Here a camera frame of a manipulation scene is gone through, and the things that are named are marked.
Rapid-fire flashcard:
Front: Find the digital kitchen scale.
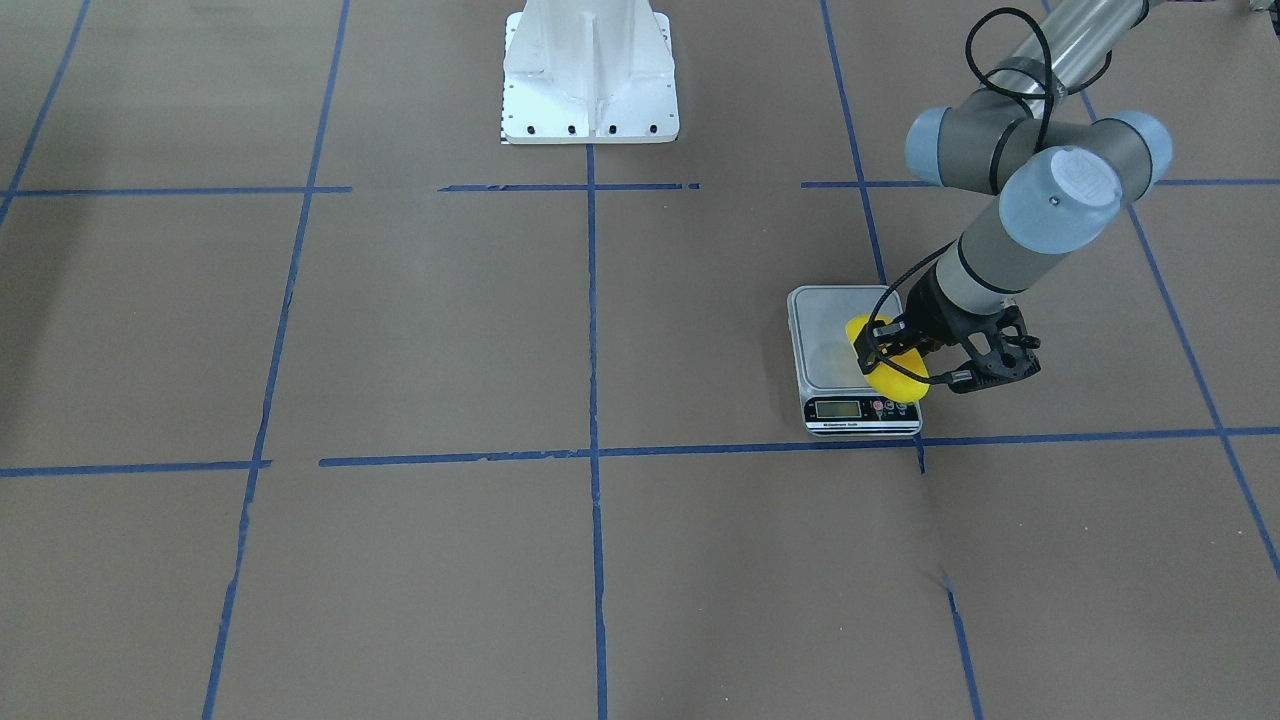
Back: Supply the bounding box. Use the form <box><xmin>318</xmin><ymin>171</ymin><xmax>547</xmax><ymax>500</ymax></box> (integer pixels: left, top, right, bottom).
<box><xmin>786</xmin><ymin>284</ymin><xmax>922</xmax><ymax>438</ymax></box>

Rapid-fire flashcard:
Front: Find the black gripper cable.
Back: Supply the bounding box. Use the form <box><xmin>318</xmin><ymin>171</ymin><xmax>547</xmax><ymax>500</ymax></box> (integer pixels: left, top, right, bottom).
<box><xmin>867</xmin><ymin>8</ymin><xmax>1059</xmax><ymax>387</ymax></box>

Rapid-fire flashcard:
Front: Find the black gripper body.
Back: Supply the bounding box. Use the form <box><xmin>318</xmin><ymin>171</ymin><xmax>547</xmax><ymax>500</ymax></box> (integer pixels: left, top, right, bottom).
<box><xmin>899</xmin><ymin>266</ymin><xmax>986</xmax><ymax>354</ymax></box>

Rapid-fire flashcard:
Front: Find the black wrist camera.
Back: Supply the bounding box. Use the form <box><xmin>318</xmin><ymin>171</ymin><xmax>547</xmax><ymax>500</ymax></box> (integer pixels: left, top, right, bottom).
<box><xmin>946</xmin><ymin>304</ymin><xmax>1041</xmax><ymax>395</ymax></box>

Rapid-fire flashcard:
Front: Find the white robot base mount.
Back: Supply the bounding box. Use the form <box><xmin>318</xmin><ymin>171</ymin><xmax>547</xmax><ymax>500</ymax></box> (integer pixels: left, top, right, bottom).
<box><xmin>500</xmin><ymin>1</ymin><xmax>681</xmax><ymax>145</ymax></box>

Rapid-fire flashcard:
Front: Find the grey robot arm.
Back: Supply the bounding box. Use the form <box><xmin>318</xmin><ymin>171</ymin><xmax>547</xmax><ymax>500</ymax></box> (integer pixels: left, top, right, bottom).
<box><xmin>851</xmin><ymin>1</ymin><xmax>1172</xmax><ymax>393</ymax></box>

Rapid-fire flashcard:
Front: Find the yellow mango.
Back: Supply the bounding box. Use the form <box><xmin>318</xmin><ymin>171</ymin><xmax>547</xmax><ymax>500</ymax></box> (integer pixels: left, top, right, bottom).
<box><xmin>845</xmin><ymin>314</ymin><xmax>931</xmax><ymax>404</ymax></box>

